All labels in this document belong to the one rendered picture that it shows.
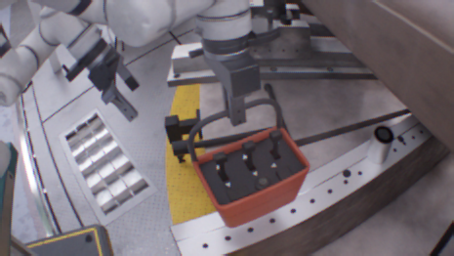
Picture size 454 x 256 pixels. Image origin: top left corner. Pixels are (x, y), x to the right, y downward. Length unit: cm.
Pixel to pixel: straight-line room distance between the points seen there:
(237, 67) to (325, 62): 143
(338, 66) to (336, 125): 47
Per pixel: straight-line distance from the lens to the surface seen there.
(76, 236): 142
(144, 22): 34
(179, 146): 147
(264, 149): 67
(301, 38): 168
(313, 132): 154
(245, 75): 49
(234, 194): 60
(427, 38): 81
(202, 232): 81
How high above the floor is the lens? 140
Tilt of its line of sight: 44 degrees down
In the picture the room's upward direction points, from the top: 8 degrees counter-clockwise
